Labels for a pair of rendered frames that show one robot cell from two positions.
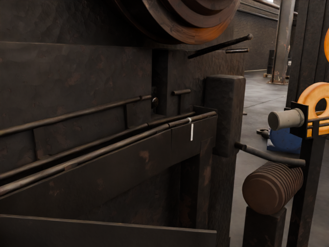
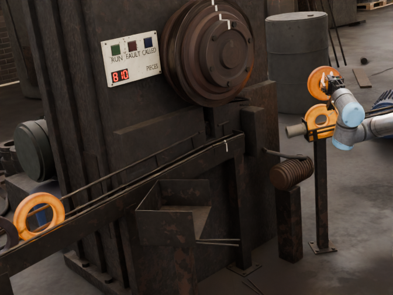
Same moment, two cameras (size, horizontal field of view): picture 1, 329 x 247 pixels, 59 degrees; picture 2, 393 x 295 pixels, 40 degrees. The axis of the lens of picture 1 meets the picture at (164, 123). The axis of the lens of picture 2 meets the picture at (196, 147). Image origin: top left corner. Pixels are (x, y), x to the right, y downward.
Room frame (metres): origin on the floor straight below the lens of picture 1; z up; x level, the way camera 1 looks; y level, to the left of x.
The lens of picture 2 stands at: (-1.62, -0.38, 1.52)
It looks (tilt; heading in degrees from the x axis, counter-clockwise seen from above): 20 degrees down; 11
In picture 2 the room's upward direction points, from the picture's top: 6 degrees counter-clockwise
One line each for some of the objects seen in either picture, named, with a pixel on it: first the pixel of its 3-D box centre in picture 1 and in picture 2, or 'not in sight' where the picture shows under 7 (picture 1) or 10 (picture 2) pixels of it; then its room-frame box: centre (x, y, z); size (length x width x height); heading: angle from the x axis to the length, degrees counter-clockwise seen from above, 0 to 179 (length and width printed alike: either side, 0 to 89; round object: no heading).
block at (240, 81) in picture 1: (222, 115); (253, 131); (0.87, -0.17, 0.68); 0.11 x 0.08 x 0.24; 50
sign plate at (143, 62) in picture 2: not in sight; (132, 58); (0.49, 0.26, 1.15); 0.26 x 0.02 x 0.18; 140
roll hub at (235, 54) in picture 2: not in sight; (227, 54); (0.62, -0.11, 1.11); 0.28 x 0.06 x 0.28; 140
